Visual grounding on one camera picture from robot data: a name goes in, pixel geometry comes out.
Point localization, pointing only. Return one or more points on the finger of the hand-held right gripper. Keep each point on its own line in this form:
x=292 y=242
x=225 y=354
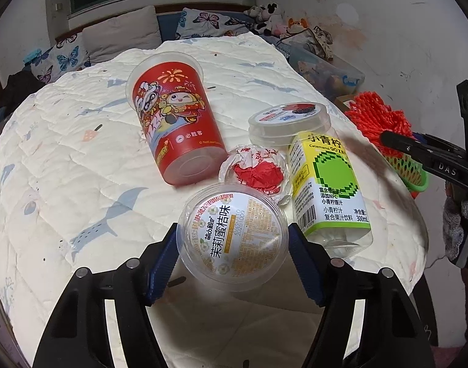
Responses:
x=410 y=142

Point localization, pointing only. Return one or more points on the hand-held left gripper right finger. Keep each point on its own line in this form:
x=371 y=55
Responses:
x=307 y=266

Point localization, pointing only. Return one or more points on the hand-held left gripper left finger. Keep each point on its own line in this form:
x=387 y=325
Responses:
x=163 y=266

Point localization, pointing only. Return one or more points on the green plastic mesh basket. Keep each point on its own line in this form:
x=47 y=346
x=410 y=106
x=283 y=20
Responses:
x=410 y=178

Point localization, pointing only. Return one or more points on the red foam fruit net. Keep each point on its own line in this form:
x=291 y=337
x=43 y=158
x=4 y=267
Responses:
x=376 y=119

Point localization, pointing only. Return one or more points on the clear jelly cup printed lid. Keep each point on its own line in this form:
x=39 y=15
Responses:
x=230 y=234

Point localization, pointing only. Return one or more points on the person's right hand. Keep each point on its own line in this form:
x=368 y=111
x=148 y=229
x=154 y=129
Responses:
x=454 y=226

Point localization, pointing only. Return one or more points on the cardboard box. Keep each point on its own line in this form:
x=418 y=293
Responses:
x=343 y=101

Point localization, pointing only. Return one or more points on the yellow green juice bottle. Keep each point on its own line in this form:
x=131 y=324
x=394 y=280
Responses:
x=330 y=188

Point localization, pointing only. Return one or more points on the crumpled red white wrapper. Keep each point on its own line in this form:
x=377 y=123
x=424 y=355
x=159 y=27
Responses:
x=257 y=174

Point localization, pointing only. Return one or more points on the clear plastic storage box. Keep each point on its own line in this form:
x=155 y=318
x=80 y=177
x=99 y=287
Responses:
x=318 y=69

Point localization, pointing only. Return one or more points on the clear lidded plastic container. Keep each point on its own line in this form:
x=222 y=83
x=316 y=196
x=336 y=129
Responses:
x=284 y=122

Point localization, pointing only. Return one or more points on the patterned cloth bag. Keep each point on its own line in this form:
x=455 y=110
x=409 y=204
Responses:
x=322 y=42

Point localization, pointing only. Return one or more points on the red printed plastic cup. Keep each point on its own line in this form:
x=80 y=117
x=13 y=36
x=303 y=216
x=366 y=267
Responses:
x=172 y=122

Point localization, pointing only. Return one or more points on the white quilted mat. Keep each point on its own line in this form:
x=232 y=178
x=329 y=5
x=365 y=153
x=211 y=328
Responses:
x=65 y=142

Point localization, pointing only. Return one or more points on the orange fox plush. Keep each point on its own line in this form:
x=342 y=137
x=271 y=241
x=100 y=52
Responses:
x=297 y=25

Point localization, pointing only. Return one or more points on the brown flat object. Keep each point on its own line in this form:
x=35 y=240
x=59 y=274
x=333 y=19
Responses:
x=0 y=329

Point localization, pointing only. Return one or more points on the black white cow plush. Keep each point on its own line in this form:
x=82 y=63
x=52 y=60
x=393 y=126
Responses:
x=266 y=17

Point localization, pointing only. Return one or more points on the black cloth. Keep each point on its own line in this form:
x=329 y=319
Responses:
x=19 y=88

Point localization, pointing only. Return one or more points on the white butterfly pillow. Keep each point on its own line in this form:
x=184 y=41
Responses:
x=207 y=21
x=65 y=57

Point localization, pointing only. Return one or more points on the beige cushion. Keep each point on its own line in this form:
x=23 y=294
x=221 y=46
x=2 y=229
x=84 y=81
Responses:
x=119 y=34

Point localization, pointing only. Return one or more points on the blue sofa bed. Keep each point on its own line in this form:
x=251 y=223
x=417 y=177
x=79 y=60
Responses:
x=167 y=27

